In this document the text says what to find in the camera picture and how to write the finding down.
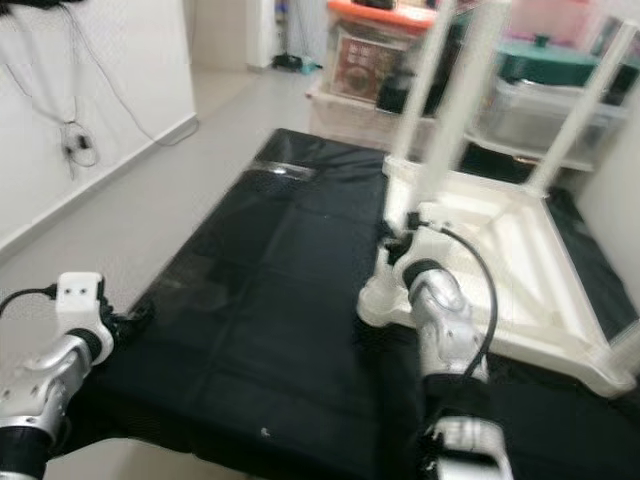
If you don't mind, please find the white plastic children table top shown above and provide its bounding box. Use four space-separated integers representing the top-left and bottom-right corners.
357 155 640 399

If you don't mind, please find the black tablecloth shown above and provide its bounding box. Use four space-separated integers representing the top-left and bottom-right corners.
50 128 640 480

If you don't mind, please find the clear tape strip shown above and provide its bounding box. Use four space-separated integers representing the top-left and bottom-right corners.
252 160 320 182

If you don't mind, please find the black plastic bag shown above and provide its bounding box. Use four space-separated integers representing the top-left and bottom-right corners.
375 30 461 116

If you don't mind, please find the clear plastic storage bin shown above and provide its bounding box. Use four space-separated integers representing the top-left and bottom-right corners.
470 78 631 171

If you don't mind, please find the black floor mop head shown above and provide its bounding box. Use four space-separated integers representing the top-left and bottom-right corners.
270 55 307 74

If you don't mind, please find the green round pot lid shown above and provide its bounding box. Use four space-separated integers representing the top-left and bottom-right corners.
495 35 601 86

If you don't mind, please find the pink plastic container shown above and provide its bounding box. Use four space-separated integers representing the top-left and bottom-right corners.
510 0 601 41

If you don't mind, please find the black wifi router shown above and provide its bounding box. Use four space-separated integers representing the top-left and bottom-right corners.
0 0 61 14

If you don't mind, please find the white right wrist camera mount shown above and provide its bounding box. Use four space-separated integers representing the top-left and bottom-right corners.
400 205 452 287

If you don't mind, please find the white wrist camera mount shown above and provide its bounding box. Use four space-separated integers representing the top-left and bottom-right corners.
400 205 452 287
57 272 112 342

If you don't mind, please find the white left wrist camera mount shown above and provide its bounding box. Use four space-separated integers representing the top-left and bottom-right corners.
57 272 112 342

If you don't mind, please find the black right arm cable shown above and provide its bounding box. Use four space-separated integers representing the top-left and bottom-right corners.
435 225 502 382

